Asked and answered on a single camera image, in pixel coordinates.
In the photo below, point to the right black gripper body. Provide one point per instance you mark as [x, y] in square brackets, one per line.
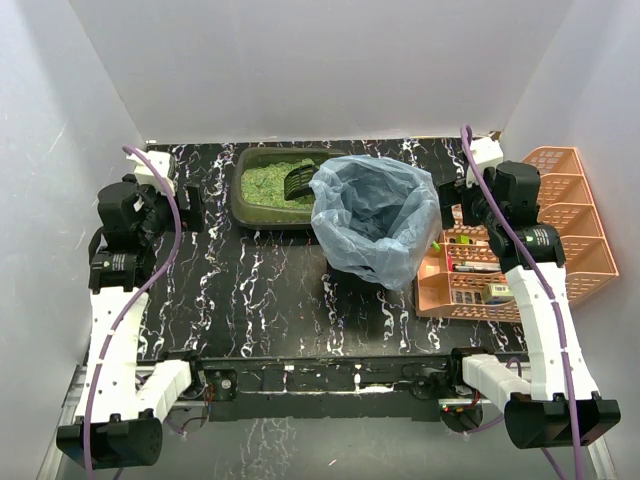
[448, 203]

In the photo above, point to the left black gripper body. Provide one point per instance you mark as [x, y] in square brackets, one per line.
[189, 206]

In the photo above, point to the blue plastic bag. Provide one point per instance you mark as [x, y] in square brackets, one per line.
[376, 203]

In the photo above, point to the dark green litter box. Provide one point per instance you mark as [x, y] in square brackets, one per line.
[260, 217]

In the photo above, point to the black litter scoop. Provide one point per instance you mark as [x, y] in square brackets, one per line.
[296, 182]

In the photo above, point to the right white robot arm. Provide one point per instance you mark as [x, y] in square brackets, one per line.
[560, 405]

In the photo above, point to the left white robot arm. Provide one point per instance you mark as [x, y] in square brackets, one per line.
[118, 421]

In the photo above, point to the green litter pellets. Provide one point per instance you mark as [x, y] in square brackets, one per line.
[264, 186]

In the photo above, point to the orange file rack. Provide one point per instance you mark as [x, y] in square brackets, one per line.
[566, 202]

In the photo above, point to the orange desk organizer tray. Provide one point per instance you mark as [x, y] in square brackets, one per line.
[455, 277]

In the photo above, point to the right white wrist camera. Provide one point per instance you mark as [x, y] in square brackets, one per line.
[481, 154]

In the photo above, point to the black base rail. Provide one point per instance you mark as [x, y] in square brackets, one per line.
[417, 387]

